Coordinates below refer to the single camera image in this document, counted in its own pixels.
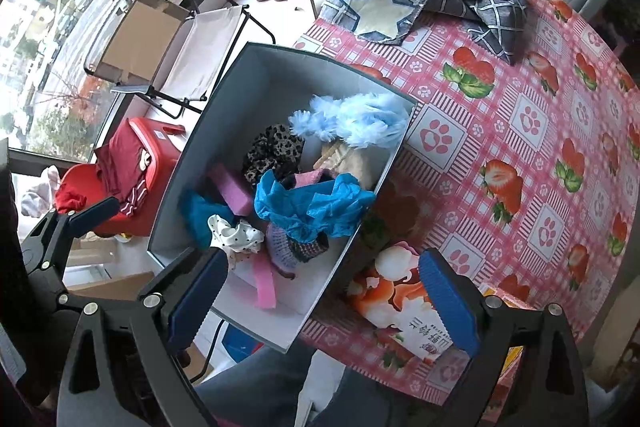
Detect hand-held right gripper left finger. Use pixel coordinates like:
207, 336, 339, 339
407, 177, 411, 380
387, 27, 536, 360
55, 248, 230, 427

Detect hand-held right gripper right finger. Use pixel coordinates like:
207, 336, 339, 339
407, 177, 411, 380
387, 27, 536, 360
417, 248, 592, 427

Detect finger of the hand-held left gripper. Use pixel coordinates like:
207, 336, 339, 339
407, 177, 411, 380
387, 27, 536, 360
22, 196, 122, 270

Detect white polka dot scrunchie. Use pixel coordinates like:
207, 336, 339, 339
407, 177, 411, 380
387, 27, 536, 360
207, 214, 265, 273

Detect bright blue cloth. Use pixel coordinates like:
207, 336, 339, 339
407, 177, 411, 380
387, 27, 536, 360
254, 169, 377, 243
179, 189, 236, 250

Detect pink and dark knit hat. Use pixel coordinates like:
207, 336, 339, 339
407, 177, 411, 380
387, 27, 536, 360
265, 172, 341, 280

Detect leopard print scrunchie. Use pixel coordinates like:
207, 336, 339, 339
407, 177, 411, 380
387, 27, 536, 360
242, 124, 306, 188

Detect grey storage box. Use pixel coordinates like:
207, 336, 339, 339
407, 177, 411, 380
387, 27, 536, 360
147, 42, 418, 353

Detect light blue fluffy cloth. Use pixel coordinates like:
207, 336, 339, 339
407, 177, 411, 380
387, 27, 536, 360
289, 93, 408, 150

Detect red floor basin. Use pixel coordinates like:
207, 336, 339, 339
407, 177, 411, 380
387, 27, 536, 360
54, 164, 126, 238

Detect dark red cloth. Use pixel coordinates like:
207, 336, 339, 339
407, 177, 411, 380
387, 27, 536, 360
95, 127, 153, 218

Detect blue plastic item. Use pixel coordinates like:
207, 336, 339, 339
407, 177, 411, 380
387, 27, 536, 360
222, 324, 266, 363

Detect light grey cloth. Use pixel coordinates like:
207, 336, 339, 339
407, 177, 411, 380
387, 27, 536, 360
20, 167, 61, 218

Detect flat cardboard piece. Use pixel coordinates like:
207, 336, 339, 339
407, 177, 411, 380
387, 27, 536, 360
65, 272, 156, 303

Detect red plastic stool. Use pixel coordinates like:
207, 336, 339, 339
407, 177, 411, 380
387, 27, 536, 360
107, 117, 186, 235

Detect pink patterned carton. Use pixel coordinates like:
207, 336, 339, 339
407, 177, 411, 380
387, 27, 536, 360
480, 284, 531, 413

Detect person's legs in jeans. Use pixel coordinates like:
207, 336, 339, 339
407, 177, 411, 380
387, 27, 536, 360
192, 342, 436, 427

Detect pink strawberry tablecloth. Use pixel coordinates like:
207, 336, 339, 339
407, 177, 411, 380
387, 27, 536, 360
292, 0, 640, 408

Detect brown cardboard sheet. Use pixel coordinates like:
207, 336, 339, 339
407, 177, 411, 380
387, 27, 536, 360
102, 2, 188, 82

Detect folding chair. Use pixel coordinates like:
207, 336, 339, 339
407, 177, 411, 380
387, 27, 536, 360
82, 0, 276, 120

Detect black cable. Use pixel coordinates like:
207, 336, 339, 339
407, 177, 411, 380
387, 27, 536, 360
190, 317, 226, 383

